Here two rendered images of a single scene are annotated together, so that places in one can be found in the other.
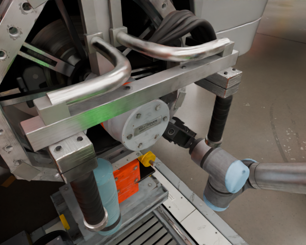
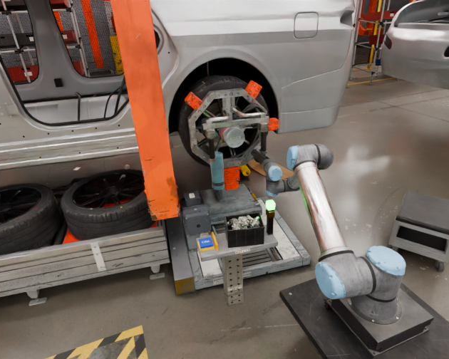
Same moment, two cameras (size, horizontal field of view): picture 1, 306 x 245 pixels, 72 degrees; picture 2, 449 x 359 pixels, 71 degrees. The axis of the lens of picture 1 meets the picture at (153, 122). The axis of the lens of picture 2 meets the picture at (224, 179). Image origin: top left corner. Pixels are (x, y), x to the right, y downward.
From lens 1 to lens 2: 1.64 m
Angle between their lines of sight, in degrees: 24
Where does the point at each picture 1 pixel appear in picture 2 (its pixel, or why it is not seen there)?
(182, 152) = (290, 201)
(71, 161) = (209, 132)
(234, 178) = (271, 170)
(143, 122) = (233, 136)
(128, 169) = (233, 169)
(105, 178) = (219, 155)
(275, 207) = not seen: hidden behind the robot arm
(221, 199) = (269, 185)
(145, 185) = (247, 199)
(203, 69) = (252, 120)
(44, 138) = (205, 127)
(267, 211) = not seen: hidden behind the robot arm
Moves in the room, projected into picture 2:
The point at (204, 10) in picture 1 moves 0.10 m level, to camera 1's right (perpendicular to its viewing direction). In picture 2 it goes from (283, 101) to (296, 102)
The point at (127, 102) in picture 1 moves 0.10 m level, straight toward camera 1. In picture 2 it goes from (225, 124) to (220, 129)
